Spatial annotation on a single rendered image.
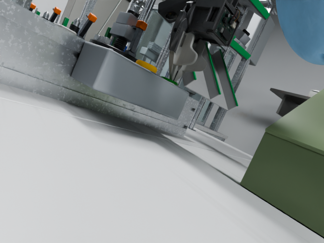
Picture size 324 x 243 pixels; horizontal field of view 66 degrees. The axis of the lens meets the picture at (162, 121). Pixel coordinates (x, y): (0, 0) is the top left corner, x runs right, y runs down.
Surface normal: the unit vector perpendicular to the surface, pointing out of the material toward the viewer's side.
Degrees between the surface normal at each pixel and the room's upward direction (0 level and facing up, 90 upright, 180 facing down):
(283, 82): 90
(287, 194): 90
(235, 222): 0
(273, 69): 90
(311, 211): 90
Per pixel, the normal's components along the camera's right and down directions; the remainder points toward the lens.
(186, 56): -0.62, -0.15
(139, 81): 0.69, 0.36
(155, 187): 0.41, -0.91
